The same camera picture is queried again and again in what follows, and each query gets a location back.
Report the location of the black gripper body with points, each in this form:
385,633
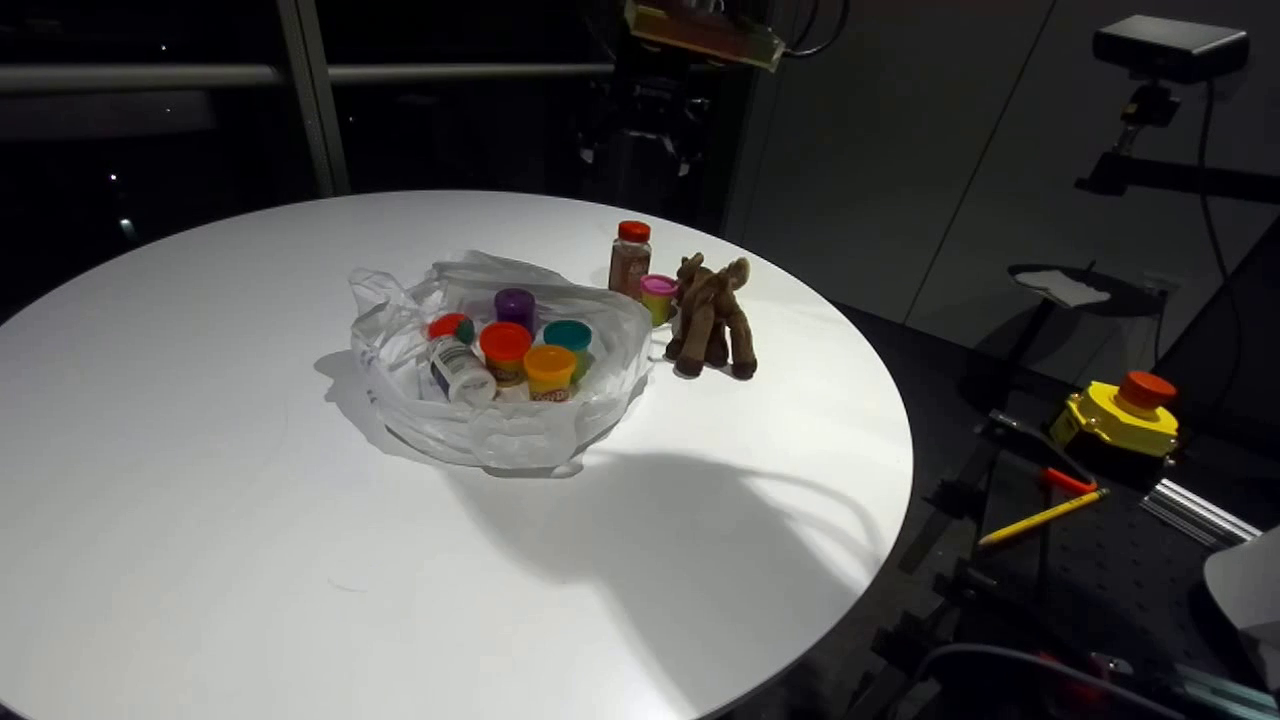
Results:
666,126

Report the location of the red cap spice jar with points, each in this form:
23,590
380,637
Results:
628,260

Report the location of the pink lid dough tub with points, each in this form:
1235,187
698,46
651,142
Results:
656,295

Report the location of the brown plush animal toy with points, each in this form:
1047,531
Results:
706,325

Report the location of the purple lid dough tub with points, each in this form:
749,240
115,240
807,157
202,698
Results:
514,306

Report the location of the yellow lid dough tub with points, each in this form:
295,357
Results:
548,369

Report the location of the orange lid dough tub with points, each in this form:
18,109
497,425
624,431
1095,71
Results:
506,344

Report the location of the white plastic bag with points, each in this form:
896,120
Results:
533,425

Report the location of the dark stand with grey plate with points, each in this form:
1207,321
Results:
1067,285

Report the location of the yellow emergency stop button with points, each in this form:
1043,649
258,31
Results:
1117,415

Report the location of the yellow pencil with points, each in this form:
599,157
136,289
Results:
1043,522

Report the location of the aluminium profile bar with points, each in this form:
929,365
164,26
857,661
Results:
1203,508

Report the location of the white rounded object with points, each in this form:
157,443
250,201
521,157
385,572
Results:
1249,603

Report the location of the teal and red hand tools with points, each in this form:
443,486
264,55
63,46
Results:
1203,691

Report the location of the light grey window post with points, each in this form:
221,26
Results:
312,94

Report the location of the grey metal window rail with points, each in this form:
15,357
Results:
161,79

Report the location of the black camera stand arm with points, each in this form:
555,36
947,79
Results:
1175,175

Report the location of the black camera box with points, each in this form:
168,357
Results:
1168,46

